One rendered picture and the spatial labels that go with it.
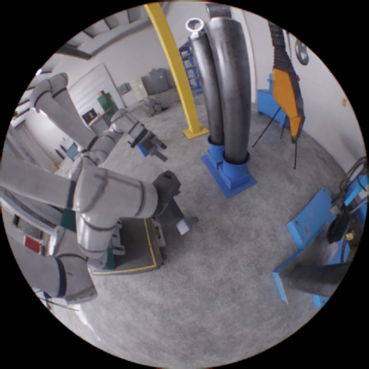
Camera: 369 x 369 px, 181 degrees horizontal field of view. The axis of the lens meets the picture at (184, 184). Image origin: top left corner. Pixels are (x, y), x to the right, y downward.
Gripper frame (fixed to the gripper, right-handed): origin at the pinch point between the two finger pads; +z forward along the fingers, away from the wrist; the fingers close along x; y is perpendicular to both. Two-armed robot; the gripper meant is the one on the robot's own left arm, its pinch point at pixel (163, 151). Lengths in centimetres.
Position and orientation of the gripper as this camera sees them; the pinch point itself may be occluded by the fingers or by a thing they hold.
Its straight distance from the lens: 66.9
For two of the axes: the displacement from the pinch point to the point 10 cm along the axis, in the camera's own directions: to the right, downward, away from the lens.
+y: 7.6, -5.2, -3.9
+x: -1.4, -7.2, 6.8
